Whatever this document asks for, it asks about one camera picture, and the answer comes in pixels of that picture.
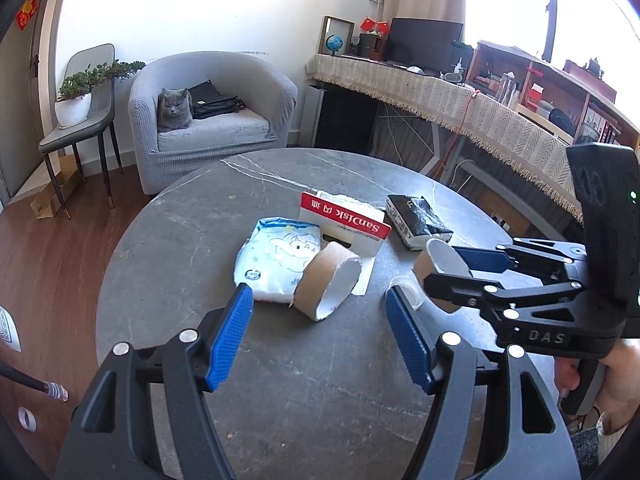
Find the white and red cardboard box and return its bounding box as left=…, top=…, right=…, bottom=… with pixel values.
left=299, top=190, right=392, bottom=296

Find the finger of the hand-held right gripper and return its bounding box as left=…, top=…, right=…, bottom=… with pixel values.
left=452, top=239, right=588, bottom=281
left=422, top=271, right=585, bottom=322

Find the grey door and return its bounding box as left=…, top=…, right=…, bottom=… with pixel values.
left=0, top=0, right=56, bottom=201

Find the potted plant in white pot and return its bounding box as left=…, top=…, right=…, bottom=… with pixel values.
left=55, top=60, right=147, bottom=128

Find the black monitor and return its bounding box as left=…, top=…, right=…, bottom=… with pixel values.
left=387, top=17, right=464, bottom=68

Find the red diamond door decoration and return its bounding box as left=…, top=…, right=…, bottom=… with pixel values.
left=16, top=0, right=40, bottom=31

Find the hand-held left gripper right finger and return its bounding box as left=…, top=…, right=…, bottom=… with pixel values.
left=384, top=284, right=583, bottom=480

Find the grey cat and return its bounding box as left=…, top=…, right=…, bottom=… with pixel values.
left=157, top=87, right=194, bottom=132

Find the blue and white tissue pack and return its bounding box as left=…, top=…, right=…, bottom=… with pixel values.
left=234, top=217, right=323, bottom=306

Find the person's right hand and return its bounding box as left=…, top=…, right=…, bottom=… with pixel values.
left=597, top=338, right=640, bottom=433

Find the grey armchair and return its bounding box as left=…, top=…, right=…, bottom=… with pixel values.
left=128, top=51, right=298, bottom=196

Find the brown wooden speaker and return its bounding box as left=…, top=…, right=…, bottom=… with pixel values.
left=359, top=32, right=387, bottom=60

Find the clear tape roll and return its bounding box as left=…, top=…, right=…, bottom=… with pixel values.
left=390, top=275, right=426, bottom=311

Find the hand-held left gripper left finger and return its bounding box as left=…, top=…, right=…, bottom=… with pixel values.
left=54, top=282, right=256, bottom=480

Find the wooden picture frame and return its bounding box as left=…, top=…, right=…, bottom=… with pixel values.
left=318, top=16, right=356, bottom=57

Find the black snack packet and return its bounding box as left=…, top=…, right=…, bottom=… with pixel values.
left=386, top=194, right=454, bottom=252

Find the brown cardboard tape core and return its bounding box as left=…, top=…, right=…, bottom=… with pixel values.
left=412, top=238, right=473, bottom=313
left=292, top=241, right=362, bottom=322

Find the grey dining chair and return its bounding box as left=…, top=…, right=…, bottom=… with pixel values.
left=39, top=43, right=123, bottom=221

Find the black bag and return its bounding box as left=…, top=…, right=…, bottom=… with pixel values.
left=187, top=80, right=247, bottom=121

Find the desk with lace cloth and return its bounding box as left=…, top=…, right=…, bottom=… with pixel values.
left=306, top=54, right=586, bottom=221

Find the flat cardboard box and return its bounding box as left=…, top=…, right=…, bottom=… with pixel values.
left=30, top=155, right=83, bottom=219

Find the black cable with plug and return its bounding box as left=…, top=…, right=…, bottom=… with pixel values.
left=0, top=360, right=69, bottom=402

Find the round grey marble table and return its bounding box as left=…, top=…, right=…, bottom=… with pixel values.
left=95, top=147, right=581, bottom=480

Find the person's right forearm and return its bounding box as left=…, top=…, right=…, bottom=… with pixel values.
left=570, top=410, right=632, bottom=480

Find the wooden desk shelf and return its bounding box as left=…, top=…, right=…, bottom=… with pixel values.
left=467, top=40, right=640, bottom=151

